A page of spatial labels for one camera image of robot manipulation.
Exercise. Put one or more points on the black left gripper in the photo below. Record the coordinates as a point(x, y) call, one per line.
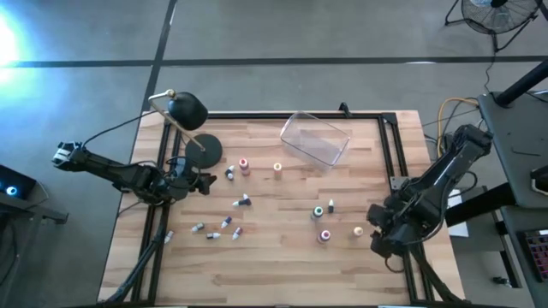
point(184, 179)

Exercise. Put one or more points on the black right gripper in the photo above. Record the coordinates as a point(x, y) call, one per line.
point(396, 231)

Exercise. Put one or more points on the small dark purple dropper bottle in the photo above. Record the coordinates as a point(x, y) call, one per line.
point(230, 172)
point(246, 200)

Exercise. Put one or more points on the small black labelled dropper bottle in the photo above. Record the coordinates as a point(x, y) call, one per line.
point(236, 204)

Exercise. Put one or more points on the large dark red colouring bottle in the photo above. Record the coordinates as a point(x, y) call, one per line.
point(324, 235)

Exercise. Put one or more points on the large green colouring bottle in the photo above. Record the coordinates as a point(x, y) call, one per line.
point(317, 212)

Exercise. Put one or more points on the large orange colouring bottle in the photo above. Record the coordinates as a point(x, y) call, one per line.
point(277, 169)

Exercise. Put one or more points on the clear plastic container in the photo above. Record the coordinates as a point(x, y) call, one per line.
point(314, 139)

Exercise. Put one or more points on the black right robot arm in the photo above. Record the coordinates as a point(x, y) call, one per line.
point(449, 162)

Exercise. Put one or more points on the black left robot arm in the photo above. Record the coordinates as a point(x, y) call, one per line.
point(111, 171)

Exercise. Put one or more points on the small dark blue dropper bottle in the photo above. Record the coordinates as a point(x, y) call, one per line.
point(226, 221)

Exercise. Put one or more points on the white bottle far left edge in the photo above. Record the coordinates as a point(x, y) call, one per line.
point(212, 235)

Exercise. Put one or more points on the small dark red dropper bottle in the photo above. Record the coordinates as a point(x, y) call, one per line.
point(237, 233)

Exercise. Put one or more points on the black desk lamp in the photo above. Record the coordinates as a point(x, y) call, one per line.
point(188, 111)

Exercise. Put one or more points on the white paper sheet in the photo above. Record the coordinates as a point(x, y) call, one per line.
point(460, 229)

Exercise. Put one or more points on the black clamp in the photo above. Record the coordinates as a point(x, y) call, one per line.
point(343, 109)

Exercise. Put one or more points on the small black floor object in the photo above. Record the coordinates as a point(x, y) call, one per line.
point(501, 281)

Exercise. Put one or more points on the black keyboard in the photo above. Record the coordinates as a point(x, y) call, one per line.
point(537, 252)

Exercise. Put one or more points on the grey side desk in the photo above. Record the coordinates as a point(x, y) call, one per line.
point(514, 137)

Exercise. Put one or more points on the black desk device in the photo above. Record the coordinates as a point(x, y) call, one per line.
point(540, 179)

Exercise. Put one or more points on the black box with blue light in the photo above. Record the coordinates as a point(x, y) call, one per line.
point(19, 181)

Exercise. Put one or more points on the black slanted pole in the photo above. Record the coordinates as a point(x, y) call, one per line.
point(524, 82)

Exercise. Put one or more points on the black floor fan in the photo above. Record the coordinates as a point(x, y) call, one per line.
point(497, 3)

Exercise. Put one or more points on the black aluminium table frame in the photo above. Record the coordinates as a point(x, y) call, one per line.
point(257, 115)

